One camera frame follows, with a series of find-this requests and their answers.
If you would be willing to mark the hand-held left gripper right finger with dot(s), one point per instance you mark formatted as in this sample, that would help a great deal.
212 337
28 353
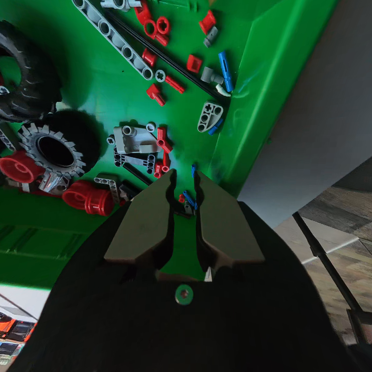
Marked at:
223 226

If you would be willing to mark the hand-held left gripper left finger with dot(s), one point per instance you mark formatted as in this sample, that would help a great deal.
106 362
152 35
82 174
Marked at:
142 223

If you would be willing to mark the green plastic bin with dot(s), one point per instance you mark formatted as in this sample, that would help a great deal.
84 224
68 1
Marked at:
93 93

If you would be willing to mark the black lego piece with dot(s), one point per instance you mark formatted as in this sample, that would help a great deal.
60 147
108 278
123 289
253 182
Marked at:
128 189

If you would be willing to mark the small grey lego piece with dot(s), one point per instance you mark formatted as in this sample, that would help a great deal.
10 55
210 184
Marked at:
188 209

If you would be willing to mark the short black lego axle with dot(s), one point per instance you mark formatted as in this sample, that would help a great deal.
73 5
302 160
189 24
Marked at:
181 214
136 173

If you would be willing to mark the small red lego bush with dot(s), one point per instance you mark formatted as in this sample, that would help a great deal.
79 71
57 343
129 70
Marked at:
181 198

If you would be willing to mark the grey angled lego beam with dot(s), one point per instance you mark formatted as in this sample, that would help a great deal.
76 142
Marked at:
112 186

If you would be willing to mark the red lego wheel hub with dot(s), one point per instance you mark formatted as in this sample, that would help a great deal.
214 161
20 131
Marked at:
17 167
90 199

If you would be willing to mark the red lego connector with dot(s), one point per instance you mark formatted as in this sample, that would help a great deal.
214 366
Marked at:
143 13
154 93
162 139
149 57
162 167

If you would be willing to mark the black and grey lego beam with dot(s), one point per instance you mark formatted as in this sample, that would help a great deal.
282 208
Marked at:
133 161

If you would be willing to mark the grey lego pullback motor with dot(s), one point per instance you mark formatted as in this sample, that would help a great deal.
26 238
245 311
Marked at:
132 141

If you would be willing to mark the grey lego bush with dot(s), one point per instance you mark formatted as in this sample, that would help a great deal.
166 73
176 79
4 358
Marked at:
110 140
150 127
160 76

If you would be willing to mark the chrome silver lego piece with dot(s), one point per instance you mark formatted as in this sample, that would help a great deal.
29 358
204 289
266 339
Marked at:
53 183

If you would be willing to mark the grey triangular lego beam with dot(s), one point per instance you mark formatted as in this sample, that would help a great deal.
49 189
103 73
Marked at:
209 116

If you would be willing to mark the white lego tooth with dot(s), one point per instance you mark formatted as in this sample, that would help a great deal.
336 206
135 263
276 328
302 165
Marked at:
223 90

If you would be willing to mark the red lego axle pin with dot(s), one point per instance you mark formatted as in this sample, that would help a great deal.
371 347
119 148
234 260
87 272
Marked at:
175 84

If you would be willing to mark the grey lego angle connector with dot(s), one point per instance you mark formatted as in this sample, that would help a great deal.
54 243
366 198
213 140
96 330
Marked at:
209 75

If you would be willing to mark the long blue lego pin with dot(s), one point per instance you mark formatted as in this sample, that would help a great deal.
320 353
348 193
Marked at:
226 71

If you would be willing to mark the red square lego piece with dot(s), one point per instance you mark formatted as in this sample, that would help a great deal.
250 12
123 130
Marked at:
194 63

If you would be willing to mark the long black lego axle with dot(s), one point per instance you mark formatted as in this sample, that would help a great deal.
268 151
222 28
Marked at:
171 59

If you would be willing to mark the large black lego tire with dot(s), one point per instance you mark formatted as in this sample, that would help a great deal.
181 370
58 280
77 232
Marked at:
35 78

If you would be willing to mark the long grey lego beam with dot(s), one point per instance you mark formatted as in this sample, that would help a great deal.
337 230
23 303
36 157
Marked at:
114 39

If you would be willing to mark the grey lego pin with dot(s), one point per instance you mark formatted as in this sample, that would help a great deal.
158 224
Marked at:
211 37

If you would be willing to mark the light grey lego connector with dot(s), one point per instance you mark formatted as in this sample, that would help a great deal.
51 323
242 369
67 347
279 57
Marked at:
119 3

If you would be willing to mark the black tire with grey rim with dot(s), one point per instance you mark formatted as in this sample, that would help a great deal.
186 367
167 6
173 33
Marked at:
84 136

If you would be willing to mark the black tripod leg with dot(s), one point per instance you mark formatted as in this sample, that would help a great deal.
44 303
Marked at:
328 267

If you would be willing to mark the orange and black boxes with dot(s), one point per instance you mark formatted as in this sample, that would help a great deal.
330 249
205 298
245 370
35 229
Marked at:
14 334

